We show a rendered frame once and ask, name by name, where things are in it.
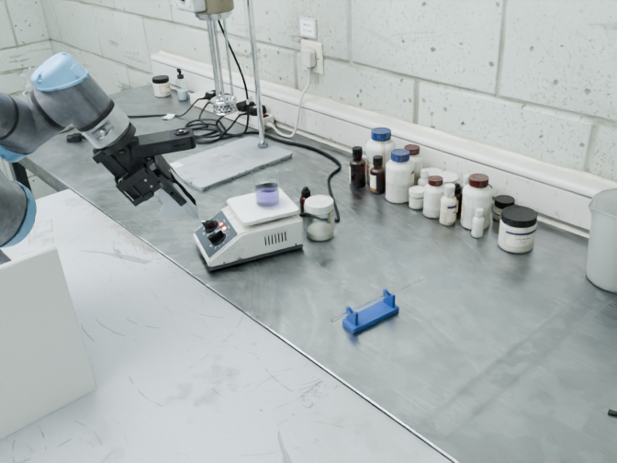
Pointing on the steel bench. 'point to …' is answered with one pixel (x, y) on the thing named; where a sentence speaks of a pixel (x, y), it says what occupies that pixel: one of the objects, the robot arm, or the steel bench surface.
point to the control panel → (214, 231)
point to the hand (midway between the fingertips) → (196, 207)
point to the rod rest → (354, 322)
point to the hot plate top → (241, 206)
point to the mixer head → (207, 8)
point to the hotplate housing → (256, 240)
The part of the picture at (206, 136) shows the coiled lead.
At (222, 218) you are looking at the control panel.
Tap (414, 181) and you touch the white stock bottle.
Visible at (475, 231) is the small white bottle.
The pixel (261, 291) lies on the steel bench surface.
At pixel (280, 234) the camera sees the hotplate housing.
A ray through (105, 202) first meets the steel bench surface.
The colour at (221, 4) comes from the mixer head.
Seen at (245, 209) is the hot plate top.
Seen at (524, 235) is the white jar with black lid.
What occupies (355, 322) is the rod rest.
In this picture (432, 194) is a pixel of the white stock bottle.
